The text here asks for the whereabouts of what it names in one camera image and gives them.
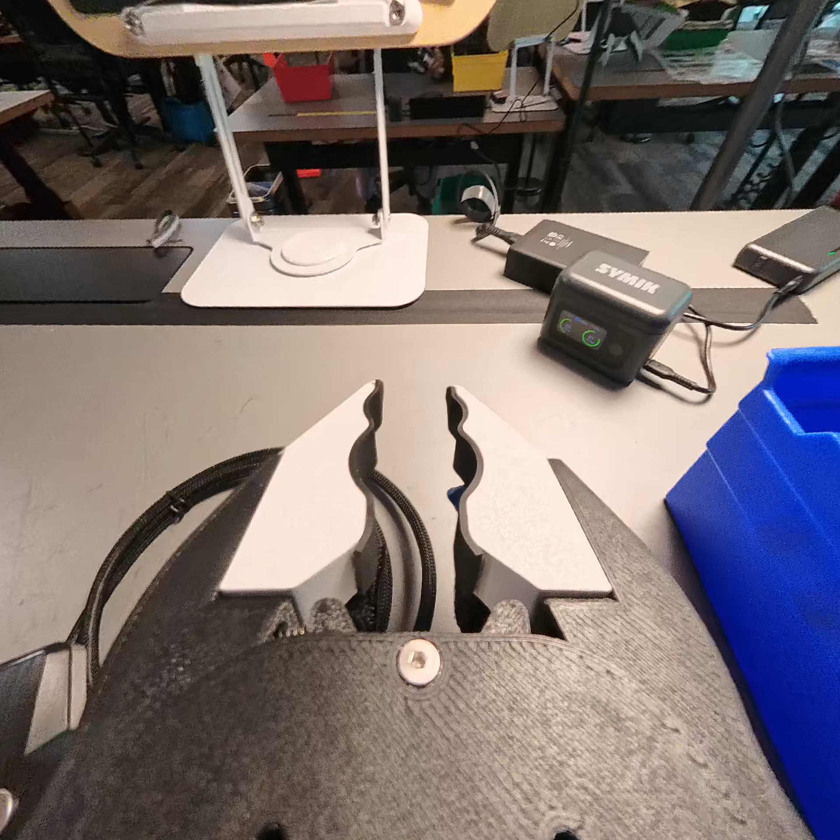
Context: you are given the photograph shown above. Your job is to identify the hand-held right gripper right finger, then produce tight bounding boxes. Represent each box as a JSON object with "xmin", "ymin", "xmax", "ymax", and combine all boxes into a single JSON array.
[{"xmin": 446, "ymin": 386, "xmax": 616, "ymax": 634}]

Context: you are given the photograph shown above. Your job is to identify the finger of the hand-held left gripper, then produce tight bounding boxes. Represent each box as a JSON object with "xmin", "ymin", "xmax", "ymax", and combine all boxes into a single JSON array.
[{"xmin": 23, "ymin": 645, "xmax": 89, "ymax": 756}]

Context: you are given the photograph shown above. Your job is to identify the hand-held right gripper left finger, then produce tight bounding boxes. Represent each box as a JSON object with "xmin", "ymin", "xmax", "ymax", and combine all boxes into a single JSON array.
[{"xmin": 218, "ymin": 379, "xmax": 393, "ymax": 632}]

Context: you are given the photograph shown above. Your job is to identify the black braided switch cable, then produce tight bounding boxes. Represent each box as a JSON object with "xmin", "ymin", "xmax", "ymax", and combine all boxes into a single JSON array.
[{"xmin": 69, "ymin": 448, "xmax": 437, "ymax": 664}]

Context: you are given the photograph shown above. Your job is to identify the large blue plastic bin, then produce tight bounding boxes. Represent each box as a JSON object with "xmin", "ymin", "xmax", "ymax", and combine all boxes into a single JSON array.
[{"xmin": 665, "ymin": 346, "xmax": 840, "ymax": 840}]

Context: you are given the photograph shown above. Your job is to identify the grey power bank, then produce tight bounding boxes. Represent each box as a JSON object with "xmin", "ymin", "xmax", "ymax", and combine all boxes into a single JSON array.
[{"xmin": 538, "ymin": 251, "xmax": 693, "ymax": 386}]

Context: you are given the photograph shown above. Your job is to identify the white stand clear legs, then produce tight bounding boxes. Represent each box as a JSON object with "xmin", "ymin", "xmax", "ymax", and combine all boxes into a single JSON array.
[{"xmin": 180, "ymin": 36, "xmax": 431, "ymax": 309}]

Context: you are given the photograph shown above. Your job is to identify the black power adapter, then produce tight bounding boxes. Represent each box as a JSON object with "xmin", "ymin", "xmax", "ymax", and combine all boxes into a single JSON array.
[{"xmin": 504, "ymin": 220, "xmax": 651, "ymax": 293}]

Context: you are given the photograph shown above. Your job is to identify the small silver clip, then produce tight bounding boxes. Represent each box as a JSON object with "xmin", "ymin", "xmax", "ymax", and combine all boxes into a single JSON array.
[{"xmin": 147, "ymin": 210, "xmax": 185, "ymax": 249}]

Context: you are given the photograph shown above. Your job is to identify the dark grey desk panel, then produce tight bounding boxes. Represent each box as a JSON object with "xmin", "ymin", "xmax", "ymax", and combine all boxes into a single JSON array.
[{"xmin": 0, "ymin": 246, "xmax": 818, "ymax": 327}]

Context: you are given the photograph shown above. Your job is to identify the background work table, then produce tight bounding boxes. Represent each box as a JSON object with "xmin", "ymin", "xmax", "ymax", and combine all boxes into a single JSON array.
[
  {"xmin": 551, "ymin": 39, "xmax": 840, "ymax": 99},
  {"xmin": 226, "ymin": 72, "xmax": 567, "ymax": 142}
]

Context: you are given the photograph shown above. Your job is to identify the blue trash bin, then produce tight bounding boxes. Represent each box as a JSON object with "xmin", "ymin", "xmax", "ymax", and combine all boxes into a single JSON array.
[{"xmin": 161, "ymin": 95, "xmax": 216, "ymax": 145}]

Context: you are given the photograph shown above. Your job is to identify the red plastic bin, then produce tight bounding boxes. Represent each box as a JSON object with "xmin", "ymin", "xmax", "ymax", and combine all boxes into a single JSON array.
[{"xmin": 264, "ymin": 52, "xmax": 336, "ymax": 104}]

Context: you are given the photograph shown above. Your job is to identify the yellow box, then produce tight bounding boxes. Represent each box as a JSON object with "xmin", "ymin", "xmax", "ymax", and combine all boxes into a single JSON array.
[{"xmin": 451, "ymin": 51, "xmax": 509, "ymax": 93}]

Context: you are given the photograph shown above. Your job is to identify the black office chair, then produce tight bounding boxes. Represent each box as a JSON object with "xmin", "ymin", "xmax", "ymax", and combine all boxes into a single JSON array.
[{"xmin": 46, "ymin": 59, "xmax": 148, "ymax": 170}]

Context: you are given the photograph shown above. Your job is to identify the grey light stand pole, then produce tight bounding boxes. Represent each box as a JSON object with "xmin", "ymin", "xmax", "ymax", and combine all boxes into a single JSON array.
[{"xmin": 692, "ymin": 0, "xmax": 824, "ymax": 211}]

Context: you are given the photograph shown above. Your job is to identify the power bank cable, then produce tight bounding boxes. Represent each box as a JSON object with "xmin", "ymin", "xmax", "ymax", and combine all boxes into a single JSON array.
[{"xmin": 643, "ymin": 276, "xmax": 805, "ymax": 396}]

